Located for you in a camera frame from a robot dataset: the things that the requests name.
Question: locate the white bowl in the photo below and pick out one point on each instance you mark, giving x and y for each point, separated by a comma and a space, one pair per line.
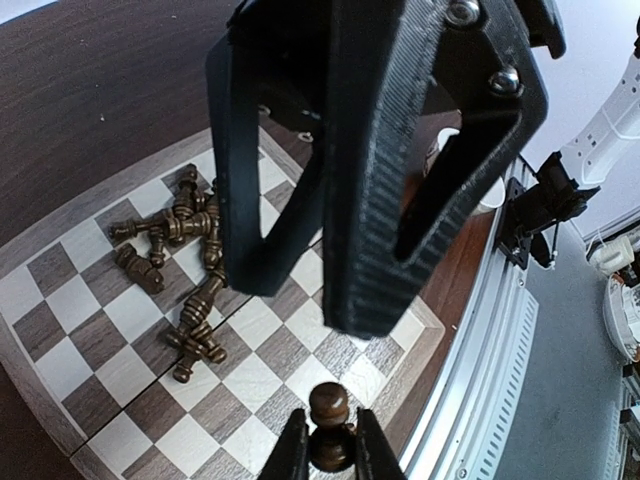
493, 199

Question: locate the front aluminium rail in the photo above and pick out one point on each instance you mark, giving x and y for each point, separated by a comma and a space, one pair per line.
464, 427

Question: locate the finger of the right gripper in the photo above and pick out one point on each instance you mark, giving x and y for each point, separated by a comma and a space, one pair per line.
289, 73
385, 58

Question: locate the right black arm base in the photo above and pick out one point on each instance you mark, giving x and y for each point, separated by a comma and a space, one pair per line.
527, 213

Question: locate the wooden chess board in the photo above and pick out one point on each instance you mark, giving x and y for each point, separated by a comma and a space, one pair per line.
84, 320

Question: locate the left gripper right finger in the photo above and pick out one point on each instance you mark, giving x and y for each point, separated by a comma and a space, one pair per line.
374, 457

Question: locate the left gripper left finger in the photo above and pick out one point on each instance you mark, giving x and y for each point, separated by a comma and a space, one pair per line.
289, 459

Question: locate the dark pawn chess piece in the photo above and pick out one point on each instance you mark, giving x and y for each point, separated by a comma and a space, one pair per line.
332, 443

